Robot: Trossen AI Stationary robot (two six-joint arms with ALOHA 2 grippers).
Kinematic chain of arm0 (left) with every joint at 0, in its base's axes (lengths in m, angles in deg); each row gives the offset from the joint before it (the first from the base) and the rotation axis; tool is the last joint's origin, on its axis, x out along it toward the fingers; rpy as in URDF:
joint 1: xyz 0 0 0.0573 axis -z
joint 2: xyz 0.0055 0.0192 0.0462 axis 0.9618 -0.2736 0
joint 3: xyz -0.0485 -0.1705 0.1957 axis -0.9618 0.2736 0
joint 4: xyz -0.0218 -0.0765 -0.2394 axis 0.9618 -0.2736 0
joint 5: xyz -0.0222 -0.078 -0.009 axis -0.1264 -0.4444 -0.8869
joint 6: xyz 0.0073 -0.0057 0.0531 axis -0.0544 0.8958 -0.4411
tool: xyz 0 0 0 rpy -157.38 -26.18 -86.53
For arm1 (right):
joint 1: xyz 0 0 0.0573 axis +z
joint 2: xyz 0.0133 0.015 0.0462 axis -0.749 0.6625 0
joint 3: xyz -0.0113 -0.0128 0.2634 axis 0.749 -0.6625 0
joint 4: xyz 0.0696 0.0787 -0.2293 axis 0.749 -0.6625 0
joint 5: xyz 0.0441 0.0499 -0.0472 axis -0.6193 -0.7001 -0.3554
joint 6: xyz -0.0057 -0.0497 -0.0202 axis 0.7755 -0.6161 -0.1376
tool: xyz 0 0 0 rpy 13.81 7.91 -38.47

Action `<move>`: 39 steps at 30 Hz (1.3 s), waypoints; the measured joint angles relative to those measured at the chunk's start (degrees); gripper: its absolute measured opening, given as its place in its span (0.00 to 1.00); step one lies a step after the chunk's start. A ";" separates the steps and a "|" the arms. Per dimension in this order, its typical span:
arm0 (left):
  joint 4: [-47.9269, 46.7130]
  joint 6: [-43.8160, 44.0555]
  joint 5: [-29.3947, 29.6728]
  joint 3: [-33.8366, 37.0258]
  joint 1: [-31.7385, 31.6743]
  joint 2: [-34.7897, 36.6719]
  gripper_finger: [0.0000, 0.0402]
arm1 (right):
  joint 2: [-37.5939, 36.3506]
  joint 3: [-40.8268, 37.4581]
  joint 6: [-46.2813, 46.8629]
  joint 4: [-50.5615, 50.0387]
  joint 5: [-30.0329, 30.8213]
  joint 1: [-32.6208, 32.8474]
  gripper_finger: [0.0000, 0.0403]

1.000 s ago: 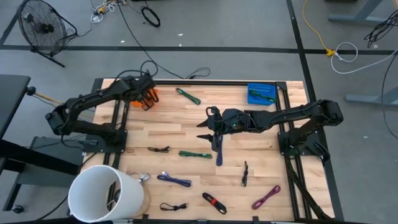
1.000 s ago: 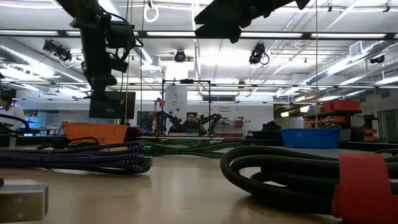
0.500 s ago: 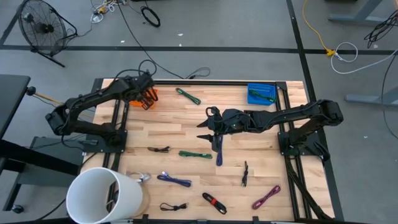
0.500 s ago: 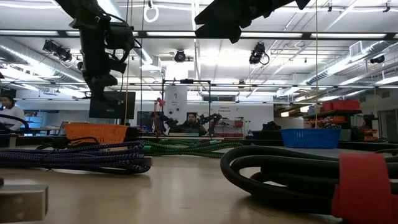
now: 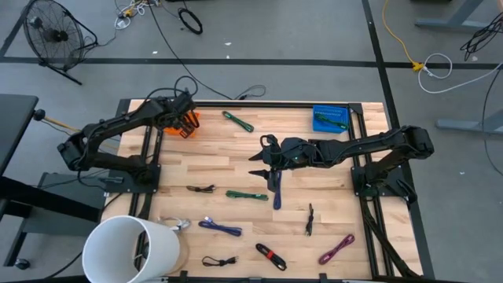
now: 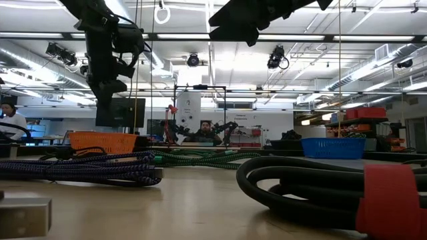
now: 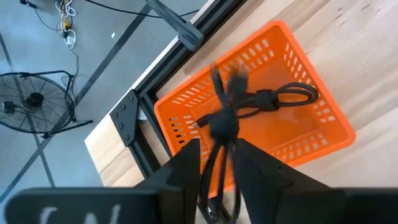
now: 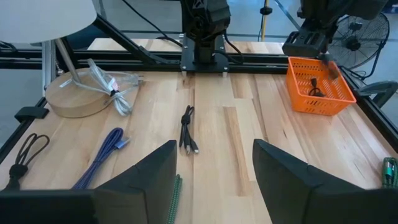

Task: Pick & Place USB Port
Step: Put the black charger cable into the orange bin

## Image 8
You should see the purple braided USB cable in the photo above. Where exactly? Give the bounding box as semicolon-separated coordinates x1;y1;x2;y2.
72;127;131;190

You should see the black floor fan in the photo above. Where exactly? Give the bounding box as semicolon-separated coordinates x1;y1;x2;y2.
326;11;391;78

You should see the black USB cable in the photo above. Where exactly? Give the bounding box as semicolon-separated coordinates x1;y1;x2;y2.
2;133;51;191
178;105;200;155
307;77;326;98

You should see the clear bundled lamp cord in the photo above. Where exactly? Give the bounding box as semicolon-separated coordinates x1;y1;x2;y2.
58;58;144;117

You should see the black aluminium table frame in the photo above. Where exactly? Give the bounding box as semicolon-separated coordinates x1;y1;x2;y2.
0;14;398;164

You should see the yellow rod with black knob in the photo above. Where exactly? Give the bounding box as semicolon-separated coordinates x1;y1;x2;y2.
259;0;273;42

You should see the silver aluminium post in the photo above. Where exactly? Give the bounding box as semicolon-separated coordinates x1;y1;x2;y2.
42;40;57;96

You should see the green braided USB cable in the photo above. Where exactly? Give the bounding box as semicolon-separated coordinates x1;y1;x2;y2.
381;156;398;189
167;174;183;224

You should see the orange plastic basket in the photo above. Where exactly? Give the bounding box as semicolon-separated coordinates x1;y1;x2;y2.
285;56;358;116

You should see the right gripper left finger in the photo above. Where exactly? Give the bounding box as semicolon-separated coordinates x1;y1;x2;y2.
0;139;178;224

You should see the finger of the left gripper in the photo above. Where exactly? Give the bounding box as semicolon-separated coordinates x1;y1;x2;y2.
319;52;340;80

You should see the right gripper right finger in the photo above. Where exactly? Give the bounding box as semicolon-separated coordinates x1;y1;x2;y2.
252;138;398;224

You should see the black frame clamp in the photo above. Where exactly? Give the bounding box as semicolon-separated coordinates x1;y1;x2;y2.
14;106;50;123

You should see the white shade wooden table lamp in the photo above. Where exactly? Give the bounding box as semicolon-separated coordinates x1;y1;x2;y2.
0;0;126;119

